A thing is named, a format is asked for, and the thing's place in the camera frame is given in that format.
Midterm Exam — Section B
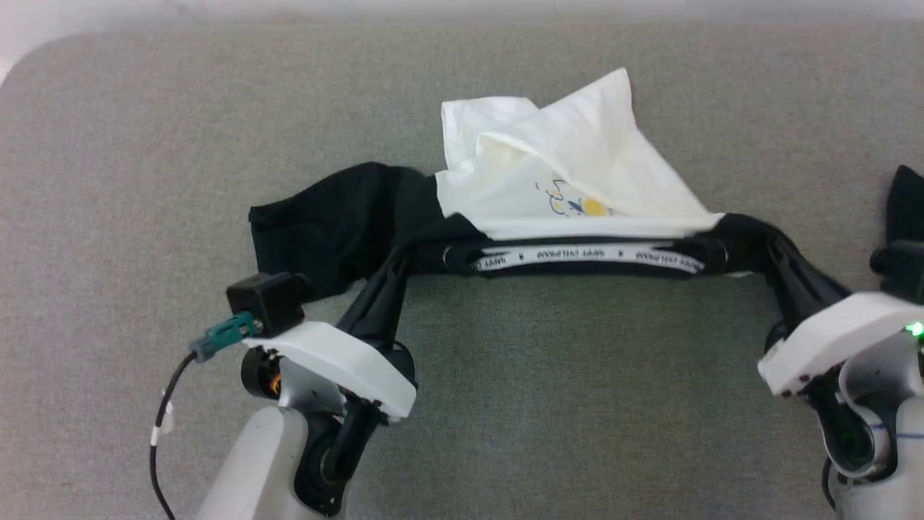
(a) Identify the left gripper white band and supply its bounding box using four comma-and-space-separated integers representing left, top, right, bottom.
242, 246, 419, 421

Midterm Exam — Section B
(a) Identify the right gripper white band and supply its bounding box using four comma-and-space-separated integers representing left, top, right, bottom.
757, 231, 924, 398

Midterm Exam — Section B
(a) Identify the white and black t-shirt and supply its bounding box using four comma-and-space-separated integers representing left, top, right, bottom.
248, 67, 924, 303

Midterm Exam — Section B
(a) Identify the teal camera cable connector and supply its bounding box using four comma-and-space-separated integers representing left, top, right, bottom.
189, 311, 262, 363

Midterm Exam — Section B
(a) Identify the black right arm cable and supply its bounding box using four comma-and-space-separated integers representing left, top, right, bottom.
821, 456, 838, 515

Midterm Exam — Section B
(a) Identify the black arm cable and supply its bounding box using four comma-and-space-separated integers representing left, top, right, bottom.
821, 456, 838, 515
149, 350, 199, 520

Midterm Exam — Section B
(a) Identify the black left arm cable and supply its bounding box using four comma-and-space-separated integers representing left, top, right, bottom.
149, 350, 199, 520

